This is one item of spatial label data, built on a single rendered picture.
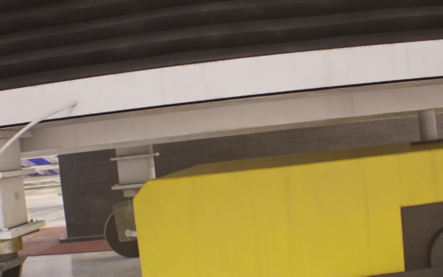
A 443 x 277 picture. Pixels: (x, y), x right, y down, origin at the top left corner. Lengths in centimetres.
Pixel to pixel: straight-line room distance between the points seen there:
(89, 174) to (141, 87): 183
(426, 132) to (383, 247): 44
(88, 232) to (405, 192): 176
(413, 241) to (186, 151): 156
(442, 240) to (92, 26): 72
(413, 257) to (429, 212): 9
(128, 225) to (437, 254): 116
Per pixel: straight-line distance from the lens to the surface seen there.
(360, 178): 124
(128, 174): 221
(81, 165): 279
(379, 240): 126
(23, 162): 451
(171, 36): 112
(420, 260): 136
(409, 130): 291
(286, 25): 111
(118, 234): 224
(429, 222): 135
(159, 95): 97
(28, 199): 392
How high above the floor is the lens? 32
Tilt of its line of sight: level
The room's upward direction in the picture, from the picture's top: 6 degrees counter-clockwise
